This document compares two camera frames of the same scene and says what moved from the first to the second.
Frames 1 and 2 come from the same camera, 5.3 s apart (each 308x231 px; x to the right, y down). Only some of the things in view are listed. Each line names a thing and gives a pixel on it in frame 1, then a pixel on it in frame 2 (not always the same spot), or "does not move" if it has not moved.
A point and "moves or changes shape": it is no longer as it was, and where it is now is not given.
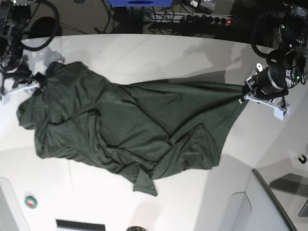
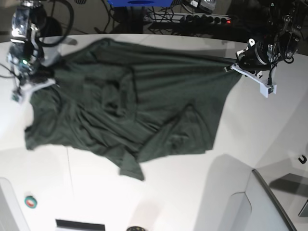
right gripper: [268, 86] -> [254, 61]
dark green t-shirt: [146, 130] moves or changes shape
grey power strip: [190, 17] does not move
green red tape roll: [30, 202] does not move
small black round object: [135, 228] does not move
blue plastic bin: [141, 3] does not move
